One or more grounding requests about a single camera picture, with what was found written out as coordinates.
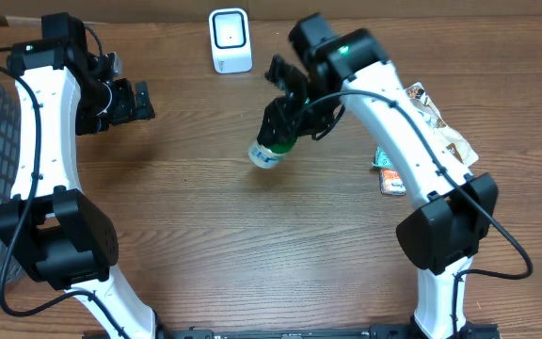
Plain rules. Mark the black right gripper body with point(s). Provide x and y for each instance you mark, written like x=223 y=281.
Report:
x=310 y=116

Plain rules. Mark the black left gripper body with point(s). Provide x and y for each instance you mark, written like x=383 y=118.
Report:
x=122 y=107

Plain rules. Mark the green lid jar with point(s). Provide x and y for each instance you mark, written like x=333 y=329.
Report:
x=267 y=157

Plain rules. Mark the teal snack packet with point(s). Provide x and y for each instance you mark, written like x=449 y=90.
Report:
x=382 y=160

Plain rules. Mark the orange snack packet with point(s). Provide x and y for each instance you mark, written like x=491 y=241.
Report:
x=391 y=183

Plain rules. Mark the Panitee bread bag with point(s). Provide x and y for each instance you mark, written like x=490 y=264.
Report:
x=451 y=139

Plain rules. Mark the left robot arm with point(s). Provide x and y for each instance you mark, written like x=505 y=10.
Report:
x=49 y=226

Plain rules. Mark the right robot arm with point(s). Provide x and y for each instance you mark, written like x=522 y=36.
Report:
x=452 y=208

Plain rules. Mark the cardboard backdrop wall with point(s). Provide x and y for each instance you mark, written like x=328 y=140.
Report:
x=176 y=11

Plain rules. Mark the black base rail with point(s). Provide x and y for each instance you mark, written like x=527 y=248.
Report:
x=290 y=334

